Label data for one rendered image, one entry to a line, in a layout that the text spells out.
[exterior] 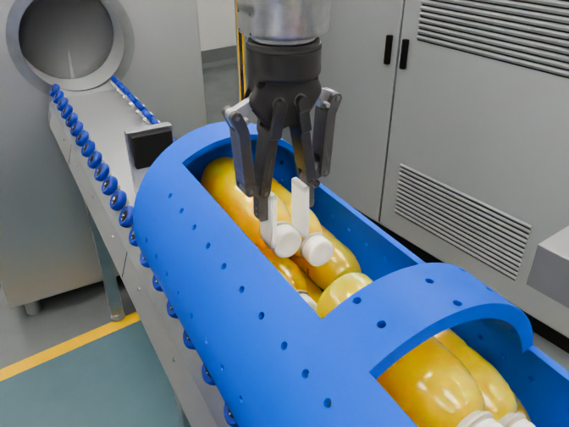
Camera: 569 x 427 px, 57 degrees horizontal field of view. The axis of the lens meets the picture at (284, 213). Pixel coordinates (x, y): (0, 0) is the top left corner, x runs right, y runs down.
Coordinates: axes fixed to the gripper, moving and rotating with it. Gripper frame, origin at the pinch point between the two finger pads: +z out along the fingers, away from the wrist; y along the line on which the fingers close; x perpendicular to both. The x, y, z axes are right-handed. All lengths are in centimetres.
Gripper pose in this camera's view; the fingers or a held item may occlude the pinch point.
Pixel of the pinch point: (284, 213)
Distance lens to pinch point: 61.5
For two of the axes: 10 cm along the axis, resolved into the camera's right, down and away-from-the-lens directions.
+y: -8.7, 2.6, -4.2
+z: 0.0, 8.6, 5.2
